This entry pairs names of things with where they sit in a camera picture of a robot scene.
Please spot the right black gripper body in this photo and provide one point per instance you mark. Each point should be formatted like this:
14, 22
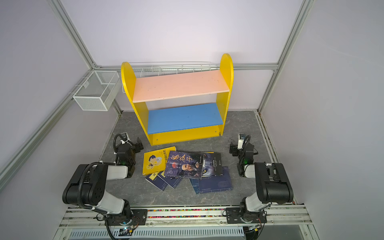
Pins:
235, 149

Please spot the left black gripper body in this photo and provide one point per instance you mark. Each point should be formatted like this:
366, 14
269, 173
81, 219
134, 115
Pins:
137, 145

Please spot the yellow cartoon boy book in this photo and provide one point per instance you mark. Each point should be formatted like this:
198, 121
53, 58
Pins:
155, 161

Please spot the black wolf eye book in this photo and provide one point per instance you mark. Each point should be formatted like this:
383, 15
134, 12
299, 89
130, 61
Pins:
212, 165

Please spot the purple old man book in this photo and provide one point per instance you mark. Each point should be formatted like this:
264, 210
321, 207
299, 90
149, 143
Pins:
184, 165

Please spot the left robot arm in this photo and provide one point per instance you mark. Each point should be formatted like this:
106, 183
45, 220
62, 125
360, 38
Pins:
87, 187

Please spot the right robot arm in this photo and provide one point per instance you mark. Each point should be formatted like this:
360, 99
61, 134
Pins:
272, 187

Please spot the navy book far left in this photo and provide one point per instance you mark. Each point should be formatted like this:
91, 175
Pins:
156, 181

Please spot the yellow bookshelf pink blue shelves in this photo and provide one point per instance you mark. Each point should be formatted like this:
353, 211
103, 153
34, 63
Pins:
180, 124

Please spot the navy book large right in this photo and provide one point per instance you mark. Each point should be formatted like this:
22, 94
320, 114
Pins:
216, 183

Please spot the navy book under right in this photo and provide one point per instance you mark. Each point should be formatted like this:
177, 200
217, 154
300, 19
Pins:
195, 185

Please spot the white mesh box basket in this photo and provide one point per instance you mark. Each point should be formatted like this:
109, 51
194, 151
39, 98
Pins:
98, 91

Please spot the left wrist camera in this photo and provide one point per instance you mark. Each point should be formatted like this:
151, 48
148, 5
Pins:
125, 137

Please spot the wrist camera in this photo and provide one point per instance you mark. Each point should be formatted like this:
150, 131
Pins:
241, 141
125, 137

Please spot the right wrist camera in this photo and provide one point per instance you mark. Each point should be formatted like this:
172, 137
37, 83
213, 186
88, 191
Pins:
241, 141

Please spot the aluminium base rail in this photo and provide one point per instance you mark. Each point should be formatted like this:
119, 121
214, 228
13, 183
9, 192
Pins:
188, 217

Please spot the white wire rack basket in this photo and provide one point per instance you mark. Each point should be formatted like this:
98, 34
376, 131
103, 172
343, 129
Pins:
142, 70

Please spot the white vented cable duct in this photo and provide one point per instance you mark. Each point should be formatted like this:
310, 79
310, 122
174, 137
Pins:
156, 233

